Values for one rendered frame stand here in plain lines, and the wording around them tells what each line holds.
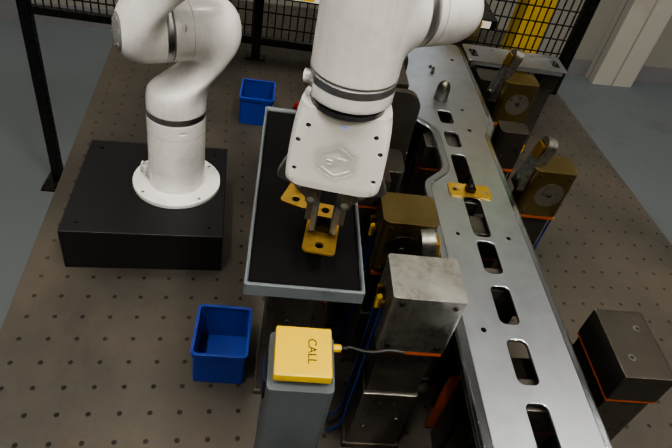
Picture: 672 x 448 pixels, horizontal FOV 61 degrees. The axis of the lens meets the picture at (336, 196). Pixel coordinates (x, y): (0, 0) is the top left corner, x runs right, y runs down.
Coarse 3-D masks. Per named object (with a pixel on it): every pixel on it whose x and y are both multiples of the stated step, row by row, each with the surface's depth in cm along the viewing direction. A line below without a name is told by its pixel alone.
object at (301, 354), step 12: (276, 336) 59; (288, 336) 60; (300, 336) 60; (312, 336) 60; (324, 336) 60; (276, 348) 58; (288, 348) 58; (300, 348) 59; (312, 348) 59; (324, 348) 59; (276, 360) 57; (288, 360) 57; (300, 360) 58; (312, 360) 58; (324, 360) 58; (276, 372) 56; (288, 372) 56; (300, 372) 57; (312, 372) 57; (324, 372) 57
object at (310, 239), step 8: (320, 208) 69; (328, 208) 69; (320, 216) 67; (328, 216) 68; (320, 224) 66; (328, 224) 66; (312, 232) 66; (320, 232) 66; (328, 232) 66; (336, 232) 66; (304, 240) 65; (312, 240) 65; (320, 240) 65; (328, 240) 65; (336, 240) 65; (304, 248) 64; (312, 248) 64; (320, 248) 64; (328, 248) 64
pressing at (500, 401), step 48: (432, 48) 156; (432, 96) 136; (480, 96) 140; (480, 144) 123; (432, 192) 108; (480, 240) 100; (528, 240) 102; (480, 288) 91; (528, 288) 93; (480, 336) 84; (528, 336) 85; (480, 384) 78; (576, 384) 80; (480, 432) 72; (528, 432) 73; (576, 432) 75
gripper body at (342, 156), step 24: (312, 120) 54; (336, 120) 54; (360, 120) 53; (384, 120) 54; (312, 144) 56; (336, 144) 56; (360, 144) 55; (384, 144) 55; (288, 168) 58; (312, 168) 58; (336, 168) 58; (360, 168) 57; (384, 168) 58; (336, 192) 60; (360, 192) 59
